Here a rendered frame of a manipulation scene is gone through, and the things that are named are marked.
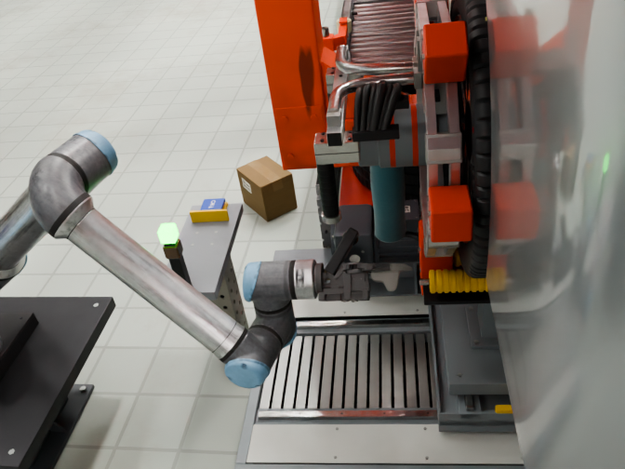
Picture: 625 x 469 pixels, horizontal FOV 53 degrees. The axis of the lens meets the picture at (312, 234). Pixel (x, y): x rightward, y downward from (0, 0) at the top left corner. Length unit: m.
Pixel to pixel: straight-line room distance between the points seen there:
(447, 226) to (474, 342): 0.69
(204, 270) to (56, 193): 0.58
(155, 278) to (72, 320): 0.72
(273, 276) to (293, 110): 0.68
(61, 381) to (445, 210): 1.17
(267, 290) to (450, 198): 0.47
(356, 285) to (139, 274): 0.46
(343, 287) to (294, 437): 0.57
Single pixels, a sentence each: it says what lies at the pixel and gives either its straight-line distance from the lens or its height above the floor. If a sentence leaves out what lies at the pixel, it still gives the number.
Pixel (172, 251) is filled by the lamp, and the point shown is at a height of 0.60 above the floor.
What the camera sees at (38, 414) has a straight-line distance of 1.84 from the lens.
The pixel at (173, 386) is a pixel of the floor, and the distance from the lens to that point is 2.15.
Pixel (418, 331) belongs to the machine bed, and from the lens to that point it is 2.08.
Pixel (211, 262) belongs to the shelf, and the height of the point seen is 0.45.
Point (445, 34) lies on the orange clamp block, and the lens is 1.17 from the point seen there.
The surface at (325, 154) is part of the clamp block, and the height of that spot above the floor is 0.93.
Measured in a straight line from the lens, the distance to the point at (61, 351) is 1.97.
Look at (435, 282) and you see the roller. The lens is 1.55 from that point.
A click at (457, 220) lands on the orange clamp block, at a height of 0.87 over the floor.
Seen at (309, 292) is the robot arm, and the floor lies 0.62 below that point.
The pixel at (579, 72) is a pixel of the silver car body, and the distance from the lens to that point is 0.57.
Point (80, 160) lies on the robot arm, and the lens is 1.45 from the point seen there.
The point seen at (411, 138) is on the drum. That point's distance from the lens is 1.41.
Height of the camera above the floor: 1.55
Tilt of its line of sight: 36 degrees down
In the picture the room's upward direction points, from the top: 9 degrees counter-clockwise
